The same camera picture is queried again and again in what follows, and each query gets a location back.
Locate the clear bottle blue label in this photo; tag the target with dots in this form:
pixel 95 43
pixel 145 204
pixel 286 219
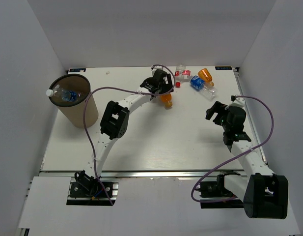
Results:
pixel 65 95

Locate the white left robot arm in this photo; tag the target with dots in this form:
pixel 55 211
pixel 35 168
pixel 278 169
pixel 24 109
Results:
pixel 114 122

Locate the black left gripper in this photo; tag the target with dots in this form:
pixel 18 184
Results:
pixel 167 86

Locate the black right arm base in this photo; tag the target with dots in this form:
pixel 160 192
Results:
pixel 214 190

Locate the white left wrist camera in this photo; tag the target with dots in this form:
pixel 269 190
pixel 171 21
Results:
pixel 157 69

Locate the blue label bottle far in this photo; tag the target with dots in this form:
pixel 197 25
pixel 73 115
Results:
pixel 204 88

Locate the blue sticker corner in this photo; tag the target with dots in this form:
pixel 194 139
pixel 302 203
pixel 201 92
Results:
pixel 77 70
pixel 223 68

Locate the crushed red label bottle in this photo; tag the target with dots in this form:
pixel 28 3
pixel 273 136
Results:
pixel 182 73

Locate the blue sticker right corner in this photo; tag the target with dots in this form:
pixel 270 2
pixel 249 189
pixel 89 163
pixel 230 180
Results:
pixel 223 68

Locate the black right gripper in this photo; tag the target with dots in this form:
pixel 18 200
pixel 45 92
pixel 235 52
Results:
pixel 217 106

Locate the aluminium table front rail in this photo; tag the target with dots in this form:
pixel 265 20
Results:
pixel 145 174

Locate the blue sticker left corner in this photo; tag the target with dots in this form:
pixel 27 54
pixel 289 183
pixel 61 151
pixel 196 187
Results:
pixel 77 70

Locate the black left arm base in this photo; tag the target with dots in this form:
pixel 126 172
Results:
pixel 87 191

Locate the brown cardboard cylinder bin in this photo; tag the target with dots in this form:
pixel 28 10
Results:
pixel 81 113

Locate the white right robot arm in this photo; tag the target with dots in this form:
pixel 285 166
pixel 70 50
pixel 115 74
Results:
pixel 263 193

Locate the orange juice bottle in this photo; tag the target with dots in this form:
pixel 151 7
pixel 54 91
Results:
pixel 166 100
pixel 206 76

